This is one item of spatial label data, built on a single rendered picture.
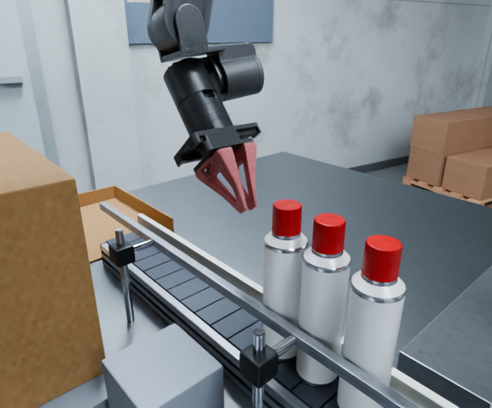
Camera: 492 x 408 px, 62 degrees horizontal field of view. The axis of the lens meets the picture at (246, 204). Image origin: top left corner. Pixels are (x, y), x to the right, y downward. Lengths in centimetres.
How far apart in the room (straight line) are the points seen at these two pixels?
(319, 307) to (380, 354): 8
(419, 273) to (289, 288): 44
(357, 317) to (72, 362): 35
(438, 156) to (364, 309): 320
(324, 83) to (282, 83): 43
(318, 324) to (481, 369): 23
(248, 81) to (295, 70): 284
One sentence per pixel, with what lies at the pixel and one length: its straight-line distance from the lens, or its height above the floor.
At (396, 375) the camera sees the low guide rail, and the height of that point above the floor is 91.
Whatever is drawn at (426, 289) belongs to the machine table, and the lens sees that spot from 83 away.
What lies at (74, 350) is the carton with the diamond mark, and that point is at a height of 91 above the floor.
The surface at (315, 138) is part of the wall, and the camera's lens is 366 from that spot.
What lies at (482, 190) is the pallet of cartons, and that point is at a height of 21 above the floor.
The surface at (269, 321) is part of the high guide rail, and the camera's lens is 49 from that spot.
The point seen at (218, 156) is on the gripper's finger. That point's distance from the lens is 48.
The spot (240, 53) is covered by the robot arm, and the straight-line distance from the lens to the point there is 58.
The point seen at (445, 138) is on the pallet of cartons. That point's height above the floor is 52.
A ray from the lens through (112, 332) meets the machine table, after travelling 70.
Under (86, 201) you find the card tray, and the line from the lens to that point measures 118.
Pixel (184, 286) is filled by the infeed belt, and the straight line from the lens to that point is 69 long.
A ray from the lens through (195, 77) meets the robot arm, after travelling 53.
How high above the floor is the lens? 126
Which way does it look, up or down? 23 degrees down
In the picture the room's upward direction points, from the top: straight up
